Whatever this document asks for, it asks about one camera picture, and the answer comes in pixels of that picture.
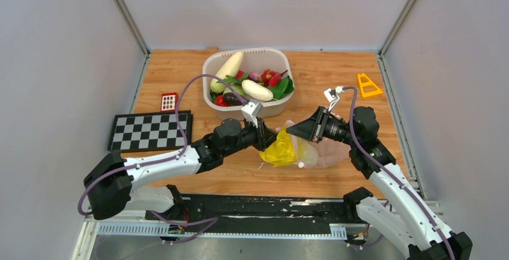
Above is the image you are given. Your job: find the white slotted cable duct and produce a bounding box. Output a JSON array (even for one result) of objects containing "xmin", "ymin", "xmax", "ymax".
[{"xmin": 97, "ymin": 222, "xmax": 348, "ymax": 240}]

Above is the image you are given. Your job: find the black white checkerboard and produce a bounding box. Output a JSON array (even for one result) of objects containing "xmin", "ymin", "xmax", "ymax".
[{"xmin": 106, "ymin": 110, "xmax": 193, "ymax": 153}]

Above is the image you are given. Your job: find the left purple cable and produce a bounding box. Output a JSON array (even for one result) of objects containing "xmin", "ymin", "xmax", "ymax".
[{"xmin": 77, "ymin": 74, "xmax": 251, "ymax": 217}]

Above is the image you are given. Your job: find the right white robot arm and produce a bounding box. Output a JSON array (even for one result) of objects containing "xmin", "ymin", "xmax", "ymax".
[{"xmin": 286, "ymin": 106, "xmax": 473, "ymax": 259}]

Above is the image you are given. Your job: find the yellow toy cabbage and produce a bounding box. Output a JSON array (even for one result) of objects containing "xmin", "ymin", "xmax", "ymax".
[{"xmin": 259, "ymin": 125, "xmax": 319, "ymax": 168}]

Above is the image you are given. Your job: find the red toy chili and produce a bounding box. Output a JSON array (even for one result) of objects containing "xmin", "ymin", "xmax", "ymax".
[{"xmin": 259, "ymin": 69, "xmax": 288, "ymax": 87}]

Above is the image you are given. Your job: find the clear pink zip bag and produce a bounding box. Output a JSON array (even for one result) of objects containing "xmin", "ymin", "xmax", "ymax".
[{"xmin": 276, "ymin": 120, "xmax": 349, "ymax": 169}]

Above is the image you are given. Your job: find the yellow plastic triangle frame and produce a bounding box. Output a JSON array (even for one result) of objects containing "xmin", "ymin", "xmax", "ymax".
[{"xmin": 357, "ymin": 73, "xmax": 384, "ymax": 99}]

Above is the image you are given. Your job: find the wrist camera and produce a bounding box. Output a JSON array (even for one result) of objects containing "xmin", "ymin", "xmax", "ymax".
[
  {"xmin": 324, "ymin": 86, "xmax": 345, "ymax": 112},
  {"xmin": 241, "ymin": 100, "xmax": 263, "ymax": 128}
]

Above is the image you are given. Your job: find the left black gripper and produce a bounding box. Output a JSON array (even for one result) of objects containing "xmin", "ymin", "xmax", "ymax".
[{"xmin": 223, "ymin": 115, "xmax": 282, "ymax": 159}]

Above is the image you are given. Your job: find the green toy leaf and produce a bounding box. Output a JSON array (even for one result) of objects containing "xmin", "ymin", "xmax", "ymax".
[{"xmin": 267, "ymin": 77, "xmax": 295, "ymax": 100}]

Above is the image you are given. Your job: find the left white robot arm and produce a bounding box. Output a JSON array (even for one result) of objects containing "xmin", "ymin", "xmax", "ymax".
[{"xmin": 83, "ymin": 118, "xmax": 277, "ymax": 220}]

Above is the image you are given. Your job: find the red toy tomato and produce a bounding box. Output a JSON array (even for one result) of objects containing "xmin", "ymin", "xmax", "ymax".
[{"xmin": 214, "ymin": 95, "xmax": 230, "ymax": 107}]

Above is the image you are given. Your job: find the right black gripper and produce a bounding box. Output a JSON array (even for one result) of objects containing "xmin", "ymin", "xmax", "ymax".
[{"xmin": 285, "ymin": 106, "xmax": 358, "ymax": 147}]

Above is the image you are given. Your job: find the purple toy eggplant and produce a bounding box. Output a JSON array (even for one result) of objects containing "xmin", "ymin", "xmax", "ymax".
[{"xmin": 223, "ymin": 92, "xmax": 249, "ymax": 106}]

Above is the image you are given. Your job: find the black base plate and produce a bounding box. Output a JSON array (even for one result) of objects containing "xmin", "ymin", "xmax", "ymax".
[{"xmin": 162, "ymin": 194, "xmax": 368, "ymax": 235}]

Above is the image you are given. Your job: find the long white toy radish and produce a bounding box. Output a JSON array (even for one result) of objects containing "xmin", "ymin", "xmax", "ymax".
[{"xmin": 210, "ymin": 52, "xmax": 244, "ymax": 94}]

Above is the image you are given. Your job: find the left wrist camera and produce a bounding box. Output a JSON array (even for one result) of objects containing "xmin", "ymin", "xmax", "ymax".
[{"xmin": 241, "ymin": 100, "xmax": 263, "ymax": 128}]

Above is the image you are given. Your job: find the red white grid block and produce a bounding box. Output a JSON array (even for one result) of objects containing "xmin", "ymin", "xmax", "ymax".
[{"xmin": 160, "ymin": 92, "xmax": 178, "ymax": 112}]

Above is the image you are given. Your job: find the white plastic basket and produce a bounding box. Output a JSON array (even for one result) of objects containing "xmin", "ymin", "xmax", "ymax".
[{"xmin": 202, "ymin": 47, "xmax": 294, "ymax": 118}]

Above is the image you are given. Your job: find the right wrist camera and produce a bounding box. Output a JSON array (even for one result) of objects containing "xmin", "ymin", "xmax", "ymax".
[{"xmin": 324, "ymin": 86, "xmax": 345, "ymax": 112}]

